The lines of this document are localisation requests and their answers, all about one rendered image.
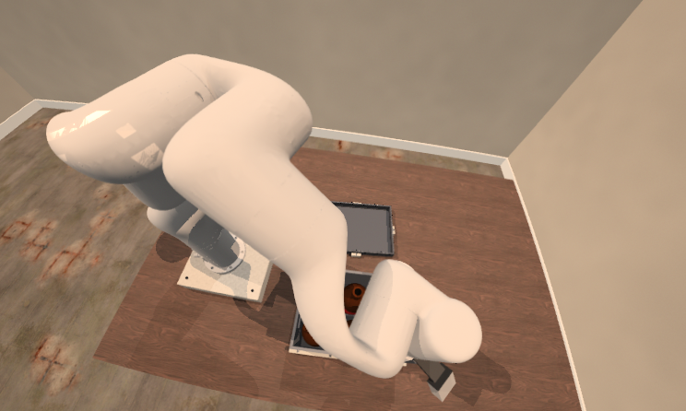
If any brown glass bottle with blue label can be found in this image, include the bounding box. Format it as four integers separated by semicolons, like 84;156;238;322
302;324;319;346

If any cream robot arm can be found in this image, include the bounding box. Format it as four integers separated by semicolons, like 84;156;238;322
46;54;482;402

